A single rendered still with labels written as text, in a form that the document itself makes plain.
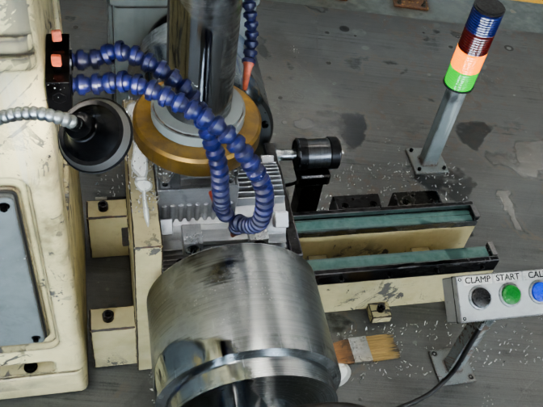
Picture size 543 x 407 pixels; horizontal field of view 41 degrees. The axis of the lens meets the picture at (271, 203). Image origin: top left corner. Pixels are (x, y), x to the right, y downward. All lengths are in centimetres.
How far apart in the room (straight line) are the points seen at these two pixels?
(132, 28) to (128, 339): 60
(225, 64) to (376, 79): 99
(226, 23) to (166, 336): 40
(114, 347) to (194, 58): 54
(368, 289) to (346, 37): 86
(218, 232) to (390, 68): 94
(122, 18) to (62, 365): 65
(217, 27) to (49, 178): 26
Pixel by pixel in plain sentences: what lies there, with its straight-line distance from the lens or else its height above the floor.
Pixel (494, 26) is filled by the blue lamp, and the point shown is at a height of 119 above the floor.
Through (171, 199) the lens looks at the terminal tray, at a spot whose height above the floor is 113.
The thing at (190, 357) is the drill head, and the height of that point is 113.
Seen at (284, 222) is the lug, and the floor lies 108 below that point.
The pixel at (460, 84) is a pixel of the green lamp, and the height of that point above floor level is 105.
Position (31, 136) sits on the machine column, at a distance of 79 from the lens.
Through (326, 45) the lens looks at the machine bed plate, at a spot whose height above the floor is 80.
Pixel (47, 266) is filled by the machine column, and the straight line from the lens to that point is 96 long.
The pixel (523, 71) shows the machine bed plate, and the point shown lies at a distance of 207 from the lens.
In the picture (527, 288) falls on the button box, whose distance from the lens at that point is 118.
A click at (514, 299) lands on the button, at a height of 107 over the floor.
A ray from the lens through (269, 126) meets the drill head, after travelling 129.
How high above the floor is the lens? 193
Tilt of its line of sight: 49 degrees down
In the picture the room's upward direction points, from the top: 11 degrees clockwise
